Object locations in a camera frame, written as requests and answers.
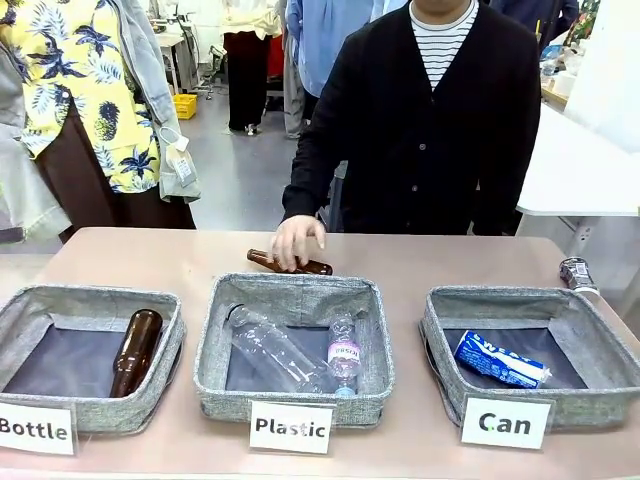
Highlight white Plastic label card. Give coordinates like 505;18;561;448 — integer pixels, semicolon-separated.
248;399;337;456

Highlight white Bottle label card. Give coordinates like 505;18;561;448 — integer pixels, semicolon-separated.
0;401;80;457

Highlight yellow plastic crate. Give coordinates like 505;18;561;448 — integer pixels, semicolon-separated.
172;93;199;121

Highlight grey fabric basket labelled Plastic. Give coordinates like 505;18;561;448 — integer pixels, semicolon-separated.
193;272;396;428

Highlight paper tag on jacket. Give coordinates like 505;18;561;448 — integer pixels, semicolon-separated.
167;134;197;189

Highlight clear unlabelled plastic bottle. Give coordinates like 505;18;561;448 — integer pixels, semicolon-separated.
226;303;342;396

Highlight grey fabric basket labelled Bottle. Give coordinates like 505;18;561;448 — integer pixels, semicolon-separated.
0;285;187;435

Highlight person's right forearm black sleeve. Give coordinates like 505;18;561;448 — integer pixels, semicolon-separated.
281;84;354;225

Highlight person in white top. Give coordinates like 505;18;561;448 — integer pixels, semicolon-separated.
218;0;284;136

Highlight grey fabric basket labelled Can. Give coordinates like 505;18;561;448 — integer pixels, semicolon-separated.
418;285;640;431

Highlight person in black cardigan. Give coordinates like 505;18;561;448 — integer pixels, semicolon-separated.
281;0;544;237

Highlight brown glass bottle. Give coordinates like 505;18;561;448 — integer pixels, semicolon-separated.
246;248;334;277
108;308;165;400

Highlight person in yellow floral shirt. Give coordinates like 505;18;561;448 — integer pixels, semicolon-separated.
0;0;202;246

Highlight person in blue shirt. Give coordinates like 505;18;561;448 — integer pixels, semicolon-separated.
283;0;381;141

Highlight white Can label card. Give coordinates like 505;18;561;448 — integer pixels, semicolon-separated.
460;394;556;451

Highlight white side table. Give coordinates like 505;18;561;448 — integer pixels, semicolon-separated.
516;103;640;259

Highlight white panel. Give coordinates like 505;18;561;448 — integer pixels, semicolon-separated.
563;0;640;155

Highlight pink-label clear plastic bottle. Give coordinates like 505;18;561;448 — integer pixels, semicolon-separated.
326;314;363;398

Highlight blue and white drink can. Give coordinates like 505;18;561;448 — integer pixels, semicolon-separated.
453;329;553;390

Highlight person's right hand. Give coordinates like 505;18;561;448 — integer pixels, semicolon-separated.
270;214;328;274

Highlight silver and black drink can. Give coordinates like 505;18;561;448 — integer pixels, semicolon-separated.
558;256;601;297

